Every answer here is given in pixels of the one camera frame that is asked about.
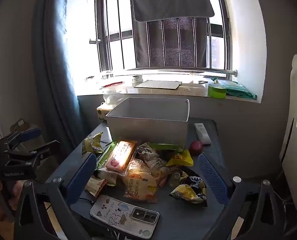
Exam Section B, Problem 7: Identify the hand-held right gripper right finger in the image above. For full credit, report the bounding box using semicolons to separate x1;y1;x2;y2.
198;152;281;240

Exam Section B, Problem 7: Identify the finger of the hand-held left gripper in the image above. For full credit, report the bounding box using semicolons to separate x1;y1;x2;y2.
4;128;42;151
4;140;61;166

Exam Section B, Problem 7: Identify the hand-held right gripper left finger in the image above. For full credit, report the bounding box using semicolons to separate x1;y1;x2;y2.
13;152;97;240

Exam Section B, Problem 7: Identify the black yellow snack packet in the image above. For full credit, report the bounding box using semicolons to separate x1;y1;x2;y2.
170;170;208;207

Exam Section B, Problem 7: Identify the clear jelly cup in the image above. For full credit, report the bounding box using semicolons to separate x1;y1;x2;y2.
169;171;181;188

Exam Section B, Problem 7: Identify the green yellow snack packet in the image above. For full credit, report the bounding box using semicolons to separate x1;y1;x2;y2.
81;132;104;155

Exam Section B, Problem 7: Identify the orange label clear snack packet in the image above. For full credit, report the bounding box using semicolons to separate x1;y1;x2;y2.
105;140;137;177

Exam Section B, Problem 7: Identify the green strip snack packet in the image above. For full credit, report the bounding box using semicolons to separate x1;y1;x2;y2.
148;142;184;153

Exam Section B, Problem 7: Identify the round cracker packet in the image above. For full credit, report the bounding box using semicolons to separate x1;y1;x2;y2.
123;159;159;204

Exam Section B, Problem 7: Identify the white brown printed snack packet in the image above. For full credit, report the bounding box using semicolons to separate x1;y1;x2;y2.
136;142;168;172

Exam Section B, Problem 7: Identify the grey cardboard box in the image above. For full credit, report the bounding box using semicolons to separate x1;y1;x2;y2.
105;97;190;149

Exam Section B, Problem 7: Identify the red round fruit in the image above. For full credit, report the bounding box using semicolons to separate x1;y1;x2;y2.
190;141;204;156

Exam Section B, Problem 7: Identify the white remote control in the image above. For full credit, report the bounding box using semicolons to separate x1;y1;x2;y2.
194;123;212;145

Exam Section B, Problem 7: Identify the smartphone with doodle case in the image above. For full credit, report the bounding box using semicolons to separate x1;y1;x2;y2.
89;194;161;239

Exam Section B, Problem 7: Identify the blue curtain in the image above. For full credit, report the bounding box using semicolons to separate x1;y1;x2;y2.
33;0;89;153

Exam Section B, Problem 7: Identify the tissue box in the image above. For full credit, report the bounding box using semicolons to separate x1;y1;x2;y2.
96;102;119;122

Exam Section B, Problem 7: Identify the green round container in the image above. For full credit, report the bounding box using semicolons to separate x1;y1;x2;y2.
208;83;227;99

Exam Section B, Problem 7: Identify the green wipes packet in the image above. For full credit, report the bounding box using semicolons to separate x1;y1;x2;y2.
213;78;258;100

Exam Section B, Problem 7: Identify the cardboard sheet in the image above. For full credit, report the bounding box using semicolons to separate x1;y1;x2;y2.
134;80;183;90

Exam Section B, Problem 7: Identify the dark mesh cloth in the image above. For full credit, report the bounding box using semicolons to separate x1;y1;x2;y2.
133;17;210;68

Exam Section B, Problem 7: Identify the grey towel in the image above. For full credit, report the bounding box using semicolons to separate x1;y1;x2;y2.
129;0;215;22

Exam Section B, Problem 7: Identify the red bead string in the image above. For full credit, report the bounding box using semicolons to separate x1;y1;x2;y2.
99;81;124;90

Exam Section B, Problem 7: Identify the steel window guard rail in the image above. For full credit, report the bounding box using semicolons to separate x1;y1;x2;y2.
78;0;239;77

